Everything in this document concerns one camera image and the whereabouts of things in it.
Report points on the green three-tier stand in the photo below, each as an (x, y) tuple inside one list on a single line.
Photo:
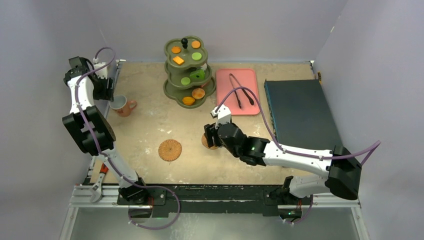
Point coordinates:
[(172, 86)]

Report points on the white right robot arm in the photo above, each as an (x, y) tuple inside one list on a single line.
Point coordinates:
[(331, 171)]

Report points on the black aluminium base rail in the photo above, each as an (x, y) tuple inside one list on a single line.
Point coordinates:
[(266, 200)]

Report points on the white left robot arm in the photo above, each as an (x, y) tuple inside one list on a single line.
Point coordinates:
[(90, 130)]

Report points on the red handled tool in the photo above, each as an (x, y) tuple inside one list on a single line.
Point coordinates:
[(103, 169)]

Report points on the orange mug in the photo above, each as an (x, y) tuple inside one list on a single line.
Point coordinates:
[(122, 106)]

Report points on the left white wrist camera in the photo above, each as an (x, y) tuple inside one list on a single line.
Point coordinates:
[(102, 69)]

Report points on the green macaron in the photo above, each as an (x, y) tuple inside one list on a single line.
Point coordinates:
[(196, 56), (185, 81)]

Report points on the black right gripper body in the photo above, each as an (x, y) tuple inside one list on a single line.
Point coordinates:
[(211, 133)]

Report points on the yellow square cracker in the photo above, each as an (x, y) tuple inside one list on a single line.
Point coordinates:
[(178, 60)]

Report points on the yellow egg tart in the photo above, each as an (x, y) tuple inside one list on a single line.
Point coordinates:
[(188, 100)]

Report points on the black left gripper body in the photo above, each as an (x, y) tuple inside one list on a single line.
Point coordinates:
[(102, 89)]

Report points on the round orange cookie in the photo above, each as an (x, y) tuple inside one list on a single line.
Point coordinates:
[(176, 50)]

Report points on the paw print bun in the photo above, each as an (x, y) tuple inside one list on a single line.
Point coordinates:
[(198, 93)]

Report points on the dark grey flat box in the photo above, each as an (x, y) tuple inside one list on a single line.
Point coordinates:
[(301, 119)]

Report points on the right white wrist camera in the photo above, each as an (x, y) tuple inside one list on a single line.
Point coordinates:
[(222, 114)]

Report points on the pink serving tray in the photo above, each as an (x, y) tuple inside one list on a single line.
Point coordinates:
[(242, 102)]

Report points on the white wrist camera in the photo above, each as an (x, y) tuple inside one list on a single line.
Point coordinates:
[(102, 69), (222, 114)]

